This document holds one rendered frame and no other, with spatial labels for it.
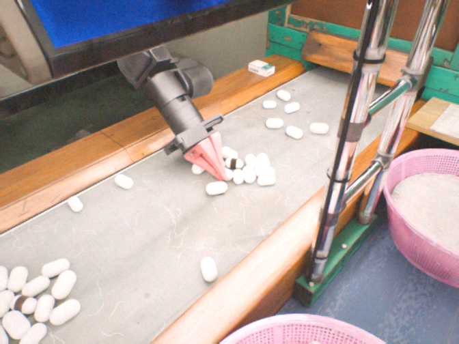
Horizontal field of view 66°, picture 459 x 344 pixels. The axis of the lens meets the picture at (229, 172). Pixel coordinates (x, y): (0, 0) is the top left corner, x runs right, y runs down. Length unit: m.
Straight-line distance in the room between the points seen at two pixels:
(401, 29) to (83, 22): 0.77
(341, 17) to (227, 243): 0.67
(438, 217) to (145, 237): 0.46
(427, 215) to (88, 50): 0.55
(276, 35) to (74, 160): 0.68
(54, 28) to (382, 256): 0.55
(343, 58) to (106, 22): 0.72
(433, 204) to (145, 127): 0.54
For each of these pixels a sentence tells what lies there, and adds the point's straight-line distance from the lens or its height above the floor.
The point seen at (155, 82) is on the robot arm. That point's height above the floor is 0.90.
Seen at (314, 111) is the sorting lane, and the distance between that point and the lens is 0.85.
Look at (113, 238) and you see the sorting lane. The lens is 0.55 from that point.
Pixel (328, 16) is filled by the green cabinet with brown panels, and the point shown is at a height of 0.89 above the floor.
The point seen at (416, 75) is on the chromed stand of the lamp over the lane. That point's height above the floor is 0.97.
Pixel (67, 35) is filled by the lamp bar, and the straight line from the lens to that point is 0.27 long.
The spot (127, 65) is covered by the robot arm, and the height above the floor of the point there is 0.91.
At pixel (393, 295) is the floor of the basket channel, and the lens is 0.60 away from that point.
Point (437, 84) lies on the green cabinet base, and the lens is 0.93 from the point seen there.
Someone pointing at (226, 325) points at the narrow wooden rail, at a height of 0.76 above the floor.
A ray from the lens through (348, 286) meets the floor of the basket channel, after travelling 0.59.
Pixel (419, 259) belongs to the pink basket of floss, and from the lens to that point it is 0.62.
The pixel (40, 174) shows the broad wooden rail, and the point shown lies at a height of 0.77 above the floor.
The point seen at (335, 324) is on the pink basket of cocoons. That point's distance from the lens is 0.44.
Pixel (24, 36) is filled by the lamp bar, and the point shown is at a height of 1.07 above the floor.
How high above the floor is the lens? 1.14
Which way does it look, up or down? 39 degrees down
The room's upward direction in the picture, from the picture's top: straight up
